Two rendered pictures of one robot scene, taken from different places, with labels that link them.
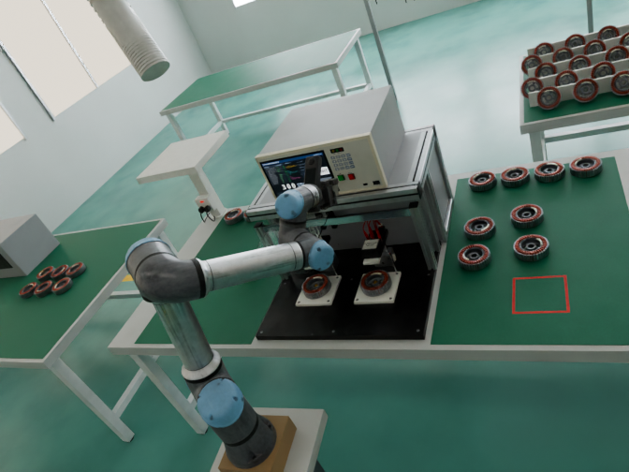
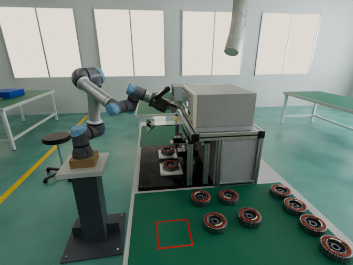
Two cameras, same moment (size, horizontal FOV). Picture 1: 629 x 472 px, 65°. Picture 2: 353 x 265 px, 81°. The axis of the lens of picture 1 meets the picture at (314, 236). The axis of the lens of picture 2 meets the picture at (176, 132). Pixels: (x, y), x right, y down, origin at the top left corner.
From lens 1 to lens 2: 1.37 m
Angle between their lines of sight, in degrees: 46
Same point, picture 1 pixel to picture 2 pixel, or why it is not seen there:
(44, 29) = (280, 43)
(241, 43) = not seen: outside the picture
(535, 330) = (142, 233)
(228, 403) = (74, 130)
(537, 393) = not seen: outside the picture
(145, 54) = (229, 42)
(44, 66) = (268, 55)
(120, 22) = (232, 27)
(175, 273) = (74, 73)
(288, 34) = not seen: outside the picture
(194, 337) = (90, 108)
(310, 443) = (86, 171)
